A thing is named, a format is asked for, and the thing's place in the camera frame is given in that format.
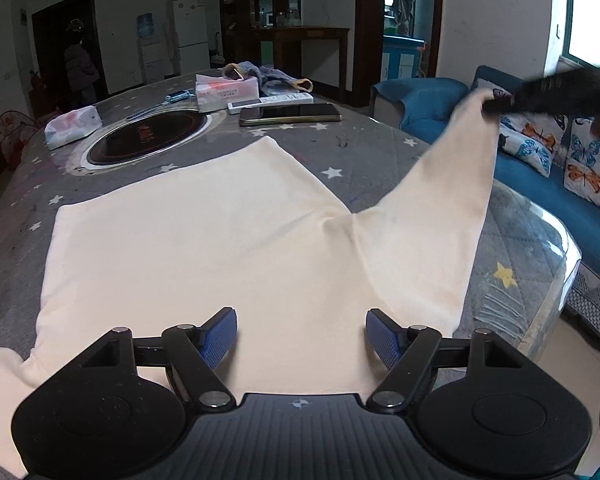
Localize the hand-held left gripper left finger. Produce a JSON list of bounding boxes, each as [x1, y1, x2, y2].
[[60, 307, 238, 411]]

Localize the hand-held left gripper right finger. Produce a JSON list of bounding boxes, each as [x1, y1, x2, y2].
[[366, 308, 541, 411]]

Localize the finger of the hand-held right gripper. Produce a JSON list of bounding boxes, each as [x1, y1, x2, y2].
[[482, 87, 531, 114]]

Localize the cream long-sleeved shirt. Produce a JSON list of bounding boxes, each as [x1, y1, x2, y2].
[[0, 88, 501, 479]]

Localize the hanging clothes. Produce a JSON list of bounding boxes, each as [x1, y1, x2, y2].
[[390, 0, 415, 37]]

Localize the butterfly-print cushion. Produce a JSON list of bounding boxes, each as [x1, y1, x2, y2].
[[562, 117, 600, 224], [472, 77, 569, 179]]

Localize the blue cabinet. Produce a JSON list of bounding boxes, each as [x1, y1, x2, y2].
[[382, 35, 426, 81]]

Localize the blue sofa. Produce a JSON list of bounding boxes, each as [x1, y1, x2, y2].
[[370, 64, 600, 307]]

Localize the grey star-print tablecloth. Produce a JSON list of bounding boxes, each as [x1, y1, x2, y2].
[[0, 66, 582, 480]]

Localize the dark wooden console table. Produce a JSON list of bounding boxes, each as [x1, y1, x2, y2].
[[224, 26, 351, 107]]

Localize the round black induction cooktop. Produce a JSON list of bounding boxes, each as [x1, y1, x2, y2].
[[72, 109, 227, 171]]

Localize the black smartphone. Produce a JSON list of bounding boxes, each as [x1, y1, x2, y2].
[[238, 102, 343, 128]]

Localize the grey-blue knitted cloth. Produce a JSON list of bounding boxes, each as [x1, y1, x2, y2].
[[217, 60, 314, 96]]

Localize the white remote control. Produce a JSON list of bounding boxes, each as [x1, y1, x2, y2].
[[227, 92, 314, 113]]

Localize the white and pink tissue box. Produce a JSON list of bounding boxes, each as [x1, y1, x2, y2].
[[195, 73, 260, 113]]

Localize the soft tissue pack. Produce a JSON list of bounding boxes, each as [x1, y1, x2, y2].
[[44, 105, 103, 151]]

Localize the white water dispenser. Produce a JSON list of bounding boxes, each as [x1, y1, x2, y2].
[[139, 37, 167, 86]]

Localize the red floor fan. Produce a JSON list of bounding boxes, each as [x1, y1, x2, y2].
[[0, 112, 39, 171]]

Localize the dark wooden display cabinet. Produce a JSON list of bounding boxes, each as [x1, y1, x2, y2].
[[217, 0, 302, 68]]

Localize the white refrigerator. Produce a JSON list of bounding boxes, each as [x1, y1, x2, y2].
[[172, 0, 211, 77]]

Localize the blue water bottle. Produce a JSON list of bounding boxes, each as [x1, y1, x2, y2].
[[136, 12, 157, 40]]

